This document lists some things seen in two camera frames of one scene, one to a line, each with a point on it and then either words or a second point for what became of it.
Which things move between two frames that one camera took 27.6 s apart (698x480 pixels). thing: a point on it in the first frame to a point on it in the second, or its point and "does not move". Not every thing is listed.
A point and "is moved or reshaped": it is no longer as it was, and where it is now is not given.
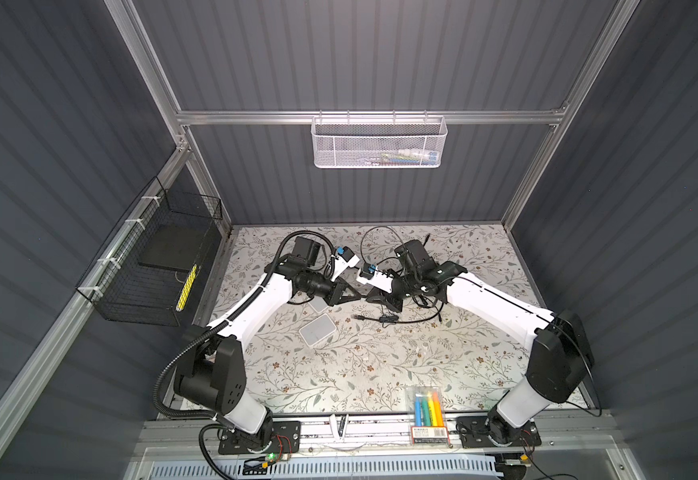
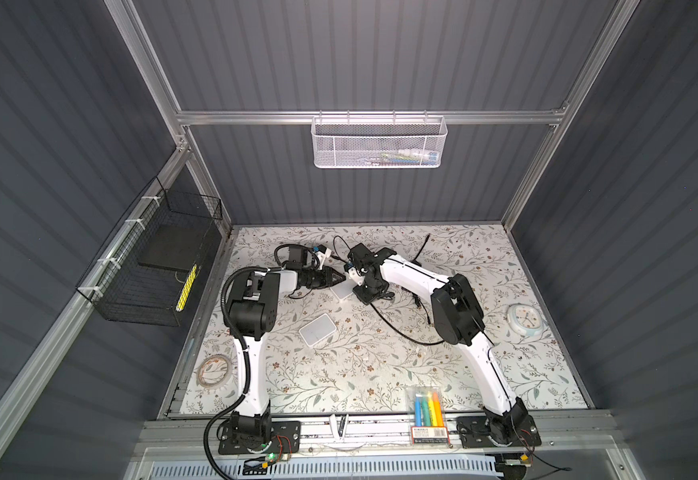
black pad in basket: (174, 246) does not move
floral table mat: (324, 357) does not move
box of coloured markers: (426, 416) does not move
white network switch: (318, 303) is moved or reshaped
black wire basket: (158, 268) does not move
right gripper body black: (403, 287) to (366, 293)
